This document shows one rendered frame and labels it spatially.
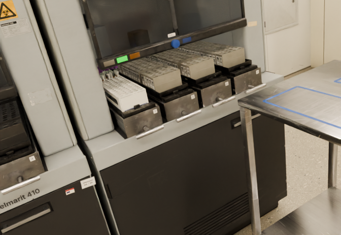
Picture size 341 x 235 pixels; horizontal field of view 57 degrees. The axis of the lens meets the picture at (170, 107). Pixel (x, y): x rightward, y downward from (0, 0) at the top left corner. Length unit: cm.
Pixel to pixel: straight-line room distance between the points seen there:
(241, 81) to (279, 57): 194
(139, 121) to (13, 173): 40
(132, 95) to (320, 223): 83
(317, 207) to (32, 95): 111
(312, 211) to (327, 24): 223
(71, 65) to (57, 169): 32
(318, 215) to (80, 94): 97
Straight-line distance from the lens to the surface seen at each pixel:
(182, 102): 110
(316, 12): 335
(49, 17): 100
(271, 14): 301
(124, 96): 104
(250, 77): 127
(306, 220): 134
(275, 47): 310
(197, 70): 120
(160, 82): 112
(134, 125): 104
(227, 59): 127
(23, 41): 100
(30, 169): 101
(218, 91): 118
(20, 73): 101
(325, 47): 336
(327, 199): 144
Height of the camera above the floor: 121
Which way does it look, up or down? 23 degrees down
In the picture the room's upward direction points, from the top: 11 degrees counter-clockwise
